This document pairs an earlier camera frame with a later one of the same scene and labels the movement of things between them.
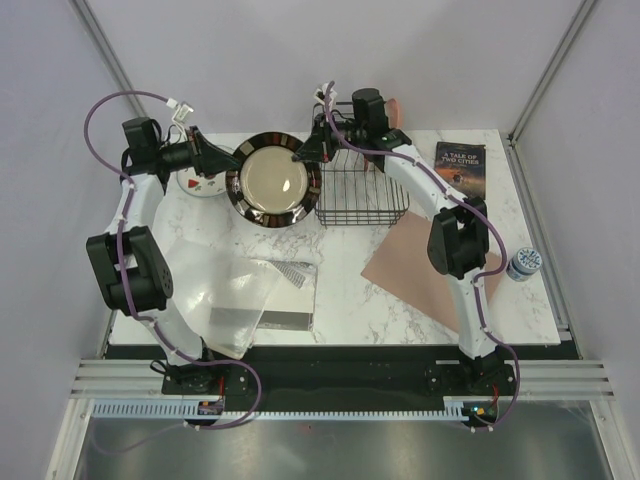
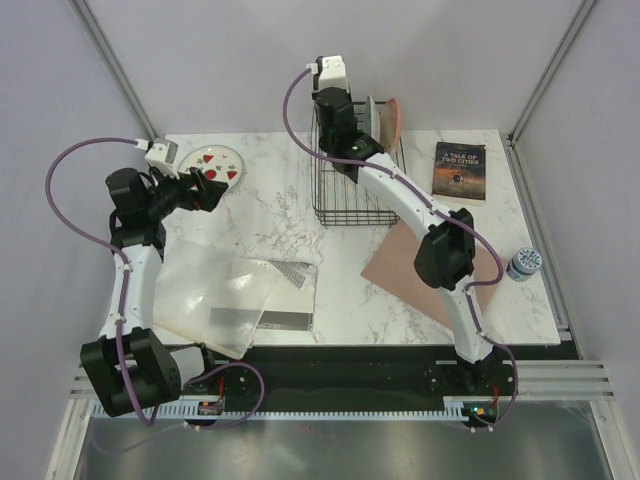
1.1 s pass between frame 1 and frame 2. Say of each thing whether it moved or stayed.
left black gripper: moved
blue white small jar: stayed
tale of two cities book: stayed
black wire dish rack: moved
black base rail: stayed
